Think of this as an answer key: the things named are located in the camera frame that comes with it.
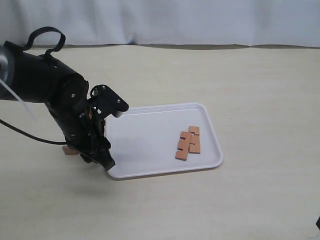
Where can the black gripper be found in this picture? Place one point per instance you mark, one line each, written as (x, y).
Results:
(84, 132)

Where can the wooden notched puzzle piece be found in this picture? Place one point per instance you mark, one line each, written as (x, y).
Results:
(69, 151)
(183, 146)
(195, 143)

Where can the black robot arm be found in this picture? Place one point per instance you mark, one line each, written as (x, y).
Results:
(47, 80)

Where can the white plastic tray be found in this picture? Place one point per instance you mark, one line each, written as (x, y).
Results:
(144, 141)

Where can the white backdrop curtain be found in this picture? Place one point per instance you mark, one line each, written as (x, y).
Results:
(166, 22)

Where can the dark object at edge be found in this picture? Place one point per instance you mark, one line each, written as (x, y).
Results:
(318, 223)

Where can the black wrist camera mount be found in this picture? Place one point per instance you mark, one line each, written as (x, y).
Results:
(104, 102)

